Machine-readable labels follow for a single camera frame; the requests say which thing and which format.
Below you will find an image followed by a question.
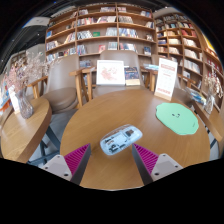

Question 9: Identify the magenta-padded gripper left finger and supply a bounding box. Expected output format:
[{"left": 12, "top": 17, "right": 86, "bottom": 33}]
[{"left": 40, "top": 143, "right": 92, "bottom": 186}]

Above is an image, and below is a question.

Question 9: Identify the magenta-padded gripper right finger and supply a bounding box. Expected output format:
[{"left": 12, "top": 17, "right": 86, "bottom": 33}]
[{"left": 131, "top": 143, "right": 185, "bottom": 186}]

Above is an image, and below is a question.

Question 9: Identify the green mouse pad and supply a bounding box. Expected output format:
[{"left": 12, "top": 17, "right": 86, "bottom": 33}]
[{"left": 155, "top": 102, "right": 200, "bottom": 136}]

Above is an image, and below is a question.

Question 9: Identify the round wooden side table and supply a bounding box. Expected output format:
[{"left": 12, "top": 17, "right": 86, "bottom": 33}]
[
  {"left": 191, "top": 99, "right": 224, "bottom": 144},
  {"left": 0, "top": 96, "right": 63, "bottom": 167}
]

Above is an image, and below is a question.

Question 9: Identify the beige wooden armchair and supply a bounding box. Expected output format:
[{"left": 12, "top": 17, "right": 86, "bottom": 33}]
[
  {"left": 69, "top": 49, "right": 158, "bottom": 101},
  {"left": 27, "top": 54, "right": 83, "bottom": 114},
  {"left": 150, "top": 53, "right": 201, "bottom": 108}
]

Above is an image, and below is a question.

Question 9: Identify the glass vase with dried flowers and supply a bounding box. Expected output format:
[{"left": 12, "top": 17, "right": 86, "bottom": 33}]
[
  {"left": 6, "top": 51, "right": 51, "bottom": 120},
  {"left": 203, "top": 64, "right": 224, "bottom": 115}
]

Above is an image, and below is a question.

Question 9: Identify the pile of colourful magazines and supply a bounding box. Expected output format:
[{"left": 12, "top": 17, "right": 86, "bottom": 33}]
[{"left": 184, "top": 87, "right": 208, "bottom": 105}]

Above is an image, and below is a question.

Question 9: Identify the white and red sign stand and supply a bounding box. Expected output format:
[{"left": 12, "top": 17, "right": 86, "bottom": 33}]
[{"left": 153, "top": 57, "right": 179, "bottom": 102}]

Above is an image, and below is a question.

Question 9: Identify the dark cover book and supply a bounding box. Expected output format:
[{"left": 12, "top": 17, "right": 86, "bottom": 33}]
[{"left": 124, "top": 66, "right": 141, "bottom": 87}]

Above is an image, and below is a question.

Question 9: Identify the small white card stand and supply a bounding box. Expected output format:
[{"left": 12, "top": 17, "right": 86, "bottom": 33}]
[{"left": 7, "top": 84, "right": 21, "bottom": 115}]

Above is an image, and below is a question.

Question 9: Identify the white framed flower picture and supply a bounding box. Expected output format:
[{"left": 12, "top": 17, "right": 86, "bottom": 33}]
[{"left": 95, "top": 59, "right": 126, "bottom": 87}]

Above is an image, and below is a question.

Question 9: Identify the blue book stack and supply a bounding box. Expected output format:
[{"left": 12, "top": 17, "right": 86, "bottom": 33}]
[{"left": 143, "top": 63, "right": 160, "bottom": 72}]

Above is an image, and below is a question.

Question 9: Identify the curved wooden bookshelf unit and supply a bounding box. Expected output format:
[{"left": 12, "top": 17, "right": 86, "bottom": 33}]
[{"left": 153, "top": 11, "right": 224, "bottom": 111}]

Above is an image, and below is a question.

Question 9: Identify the wide wooden bookshelf unit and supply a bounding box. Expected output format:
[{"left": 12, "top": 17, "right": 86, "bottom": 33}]
[{"left": 44, "top": 3, "right": 158, "bottom": 68}]

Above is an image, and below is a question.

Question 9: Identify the white hanging ceiling sign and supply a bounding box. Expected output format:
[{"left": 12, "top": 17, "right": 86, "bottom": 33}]
[{"left": 22, "top": 15, "right": 51, "bottom": 28}]

